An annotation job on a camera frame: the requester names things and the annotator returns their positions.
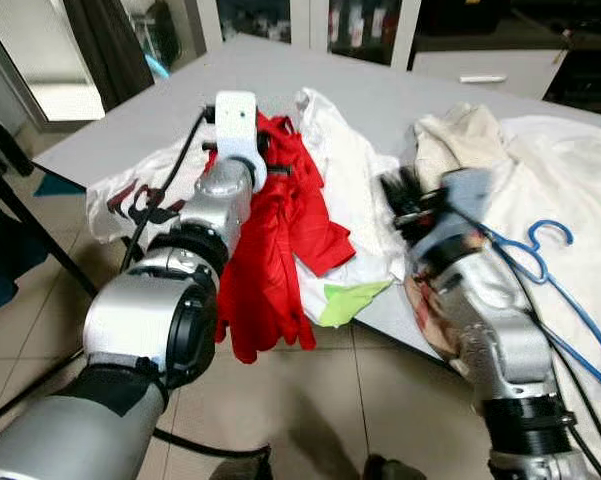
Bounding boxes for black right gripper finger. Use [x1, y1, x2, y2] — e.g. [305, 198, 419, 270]
[380, 168, 423, 204]
[392, 203, 436, 233]

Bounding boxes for red polo shirt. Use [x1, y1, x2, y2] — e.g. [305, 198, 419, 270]
[215, 150, 356, 366]

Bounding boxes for white shirt green patch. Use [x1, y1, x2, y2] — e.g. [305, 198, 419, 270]
[292, 88, 413, 329]

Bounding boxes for cream crumpled garment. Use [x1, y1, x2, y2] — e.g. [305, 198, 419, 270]
[413, 103, 511, 191]

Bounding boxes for white table black legs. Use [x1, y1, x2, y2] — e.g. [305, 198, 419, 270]
[30, 35, 601, 361]

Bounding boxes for beige pink printed garment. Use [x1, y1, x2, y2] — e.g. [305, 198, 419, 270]
[402, 270, 461, 361]

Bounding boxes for wide white drawer front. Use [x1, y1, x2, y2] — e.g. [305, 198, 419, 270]
[410, 50, 559, 99]

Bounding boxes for white glass door cabinet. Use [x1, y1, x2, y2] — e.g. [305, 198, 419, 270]
[195, 0, 421, 71]

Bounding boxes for large white garment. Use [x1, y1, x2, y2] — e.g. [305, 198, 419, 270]
[395, 115, 601, 446]

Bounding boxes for black speaker box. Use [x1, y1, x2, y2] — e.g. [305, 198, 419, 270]
[420, 0, 503, 36]

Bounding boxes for grey curtain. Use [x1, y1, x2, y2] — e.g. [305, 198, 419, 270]
[65, 0, 156, 111]

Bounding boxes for teal floor mat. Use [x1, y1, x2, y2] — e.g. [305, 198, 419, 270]
[35, 170, 76, 196]

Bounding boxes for dark right robot foot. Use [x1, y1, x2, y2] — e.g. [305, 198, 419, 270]
[365, 455, 428, 480]

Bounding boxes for dark robot foot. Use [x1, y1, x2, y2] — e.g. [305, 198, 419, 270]
[365, 455, 428, 480]
[212, 450, 273, 480]

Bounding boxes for dark left robot foot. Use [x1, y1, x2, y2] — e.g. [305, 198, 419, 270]
[212, 450, 273, 480]

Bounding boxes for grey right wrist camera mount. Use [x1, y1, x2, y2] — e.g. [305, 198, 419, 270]
[435, 168, 496, 246]

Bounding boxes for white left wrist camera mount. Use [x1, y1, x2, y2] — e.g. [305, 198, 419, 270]
[213, 90, 271, 191]

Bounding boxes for black floor cable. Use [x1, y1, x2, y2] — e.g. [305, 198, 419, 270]
[150, 428, 271, 463]

